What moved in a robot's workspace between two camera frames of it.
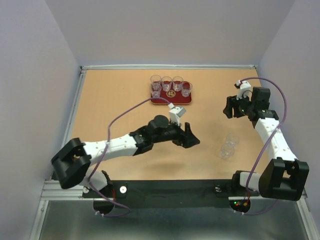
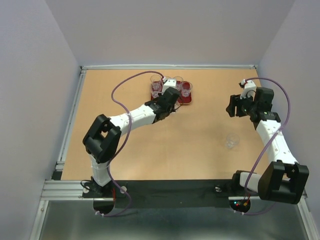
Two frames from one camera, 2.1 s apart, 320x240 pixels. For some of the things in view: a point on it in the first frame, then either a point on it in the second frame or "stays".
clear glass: [187, 86] stays
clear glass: [155, 80] stays
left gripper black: [185, 138] -> [172, 109]
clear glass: [177, 81] stays
